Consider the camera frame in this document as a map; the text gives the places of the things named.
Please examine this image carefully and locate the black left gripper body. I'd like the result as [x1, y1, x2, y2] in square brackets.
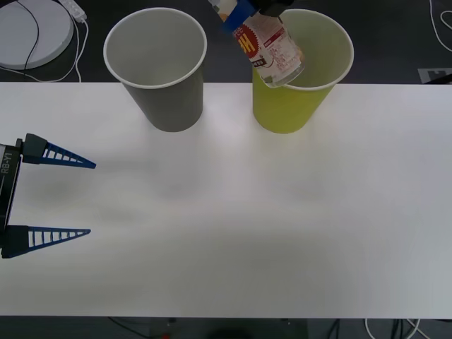
[0, 142, 23, 234]

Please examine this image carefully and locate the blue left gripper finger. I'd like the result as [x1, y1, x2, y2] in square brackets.
[15, 133, 97, 170]
[0, 225, 93, 260]

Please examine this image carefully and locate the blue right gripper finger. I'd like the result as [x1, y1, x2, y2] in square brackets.
[221, 0, 295, 35]

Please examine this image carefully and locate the clear bottle with red cap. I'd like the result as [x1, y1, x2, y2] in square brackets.
[207, 0, 306, 89]

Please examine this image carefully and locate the yellow-green plastic bin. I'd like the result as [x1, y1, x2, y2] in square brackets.
[249, 8, 355, 135]

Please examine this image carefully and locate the white round stand base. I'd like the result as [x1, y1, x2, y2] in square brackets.
[0, 0, 76, 71]

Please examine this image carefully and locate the grey plastic bin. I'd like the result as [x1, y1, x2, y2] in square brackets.
[102, 7, 208, 133]

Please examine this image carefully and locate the white power strip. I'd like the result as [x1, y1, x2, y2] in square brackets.
[57, 0, 88, 22]

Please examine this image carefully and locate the grey marker plate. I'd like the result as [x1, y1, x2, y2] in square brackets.
[417, 66, 452, 85]

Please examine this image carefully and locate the white cable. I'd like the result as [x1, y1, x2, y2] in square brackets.
[0, 17, 90, 84]
[364, 318, 425, 339]
[429, 0, 452, 51]

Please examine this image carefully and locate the black cable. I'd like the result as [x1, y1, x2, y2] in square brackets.
[15, 0, 40, 71]

